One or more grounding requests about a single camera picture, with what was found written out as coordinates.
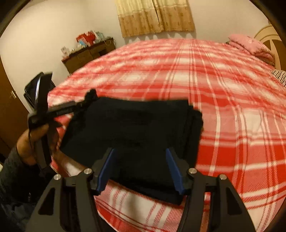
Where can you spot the brown wooden door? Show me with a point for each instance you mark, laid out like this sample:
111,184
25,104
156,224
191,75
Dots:
13,115

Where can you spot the brown wooden desk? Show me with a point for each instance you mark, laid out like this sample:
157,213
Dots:
83,56

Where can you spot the striped pillow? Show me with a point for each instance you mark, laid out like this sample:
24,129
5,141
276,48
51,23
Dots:
281,76

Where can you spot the cream wooden headboard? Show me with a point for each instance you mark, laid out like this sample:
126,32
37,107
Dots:
270,38

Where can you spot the black pants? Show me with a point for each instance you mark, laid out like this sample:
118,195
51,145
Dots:
139,133

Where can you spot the black folding chair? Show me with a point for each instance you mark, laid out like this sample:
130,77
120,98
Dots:
30,89

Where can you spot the person's left hand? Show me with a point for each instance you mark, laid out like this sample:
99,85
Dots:
26,142

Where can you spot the red gift bag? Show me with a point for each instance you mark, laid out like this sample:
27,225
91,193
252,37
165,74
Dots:
86,38

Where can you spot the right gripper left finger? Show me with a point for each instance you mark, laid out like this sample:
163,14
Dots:
68,203

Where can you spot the yellow patterned window curtain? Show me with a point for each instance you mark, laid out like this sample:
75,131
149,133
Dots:
149,17

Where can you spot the white card on desk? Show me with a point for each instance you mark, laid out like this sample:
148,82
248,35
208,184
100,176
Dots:
65,51

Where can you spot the left forearm grey sleeve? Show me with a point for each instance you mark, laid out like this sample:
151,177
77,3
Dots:
21,188

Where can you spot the red plaid bed sheet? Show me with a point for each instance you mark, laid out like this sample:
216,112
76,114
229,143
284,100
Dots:
238,182

